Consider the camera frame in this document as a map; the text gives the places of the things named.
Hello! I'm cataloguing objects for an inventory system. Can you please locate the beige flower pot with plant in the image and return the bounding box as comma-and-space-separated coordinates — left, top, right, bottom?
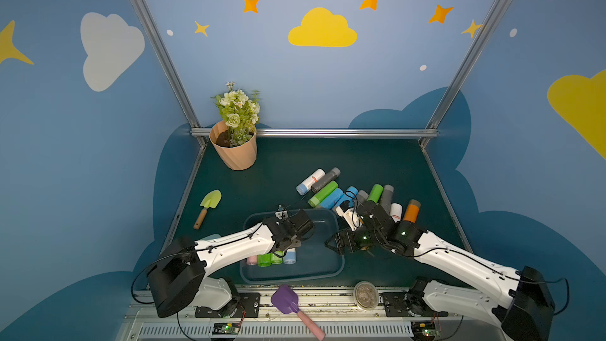
210, 81, 260, 171

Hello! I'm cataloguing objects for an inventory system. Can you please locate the circuit board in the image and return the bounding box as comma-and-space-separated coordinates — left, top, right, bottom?
410, 322, 440, 341
211, 323, 241, 336

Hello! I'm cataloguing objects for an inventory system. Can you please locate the light blue toy shovel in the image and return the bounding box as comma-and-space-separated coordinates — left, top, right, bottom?
200, 234, 222, 242

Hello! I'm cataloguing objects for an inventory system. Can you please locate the round clear lid dish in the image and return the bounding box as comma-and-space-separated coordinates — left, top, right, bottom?
353, 281, 380, 310

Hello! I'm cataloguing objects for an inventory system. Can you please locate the left circuit board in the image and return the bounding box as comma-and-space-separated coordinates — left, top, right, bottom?
211, 323, 241, 336

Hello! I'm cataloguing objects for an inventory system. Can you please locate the dark grey trash bag roll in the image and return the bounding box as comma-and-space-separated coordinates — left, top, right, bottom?
311, 167, 341, 194

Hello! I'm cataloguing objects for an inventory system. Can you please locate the grey roll on right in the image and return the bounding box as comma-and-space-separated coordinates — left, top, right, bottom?
380, 184, 395, 215

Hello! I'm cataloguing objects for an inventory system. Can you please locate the teal plastic storage box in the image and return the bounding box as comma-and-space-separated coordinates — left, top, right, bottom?
239, 208, 345, 285

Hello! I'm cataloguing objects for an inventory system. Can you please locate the purple toy shovel pink handle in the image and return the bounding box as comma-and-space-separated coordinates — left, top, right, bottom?
271, 284, 326, 341

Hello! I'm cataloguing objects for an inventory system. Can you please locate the white blue trash bag roll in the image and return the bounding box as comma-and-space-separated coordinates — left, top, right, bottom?
282, 248, 297, 265

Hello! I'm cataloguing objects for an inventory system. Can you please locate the green trash bag roll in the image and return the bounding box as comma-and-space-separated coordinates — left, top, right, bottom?
257, 254, 272, 268

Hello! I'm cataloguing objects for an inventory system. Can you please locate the right circuit board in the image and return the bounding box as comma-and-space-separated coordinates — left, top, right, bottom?
410, 322, 440, 341

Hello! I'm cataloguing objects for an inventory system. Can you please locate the pink trash bag roll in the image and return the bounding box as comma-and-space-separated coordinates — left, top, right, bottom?
246, 256, 258, 266

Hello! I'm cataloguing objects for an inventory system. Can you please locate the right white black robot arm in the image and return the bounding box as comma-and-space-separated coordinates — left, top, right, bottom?
325, 200, 556, 340

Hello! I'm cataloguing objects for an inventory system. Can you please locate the aluminium frame rail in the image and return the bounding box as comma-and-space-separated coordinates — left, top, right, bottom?
191, 127, 440, 139

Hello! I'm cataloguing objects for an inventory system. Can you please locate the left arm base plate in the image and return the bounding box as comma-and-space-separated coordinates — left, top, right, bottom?
194, 292, 260, 319

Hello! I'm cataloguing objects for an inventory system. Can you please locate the green trowel wooden handle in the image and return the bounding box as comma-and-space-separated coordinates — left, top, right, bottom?
193, 189, 222, 230

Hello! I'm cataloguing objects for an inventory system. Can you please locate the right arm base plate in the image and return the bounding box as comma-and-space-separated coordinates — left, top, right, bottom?
380, 291, 449, 317

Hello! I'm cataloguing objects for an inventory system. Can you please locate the white roll blue end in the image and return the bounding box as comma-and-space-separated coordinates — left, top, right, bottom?
389, 203, 402, 223

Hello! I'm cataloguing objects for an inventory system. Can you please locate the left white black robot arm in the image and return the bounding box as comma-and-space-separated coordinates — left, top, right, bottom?
146, 210, 314, 318

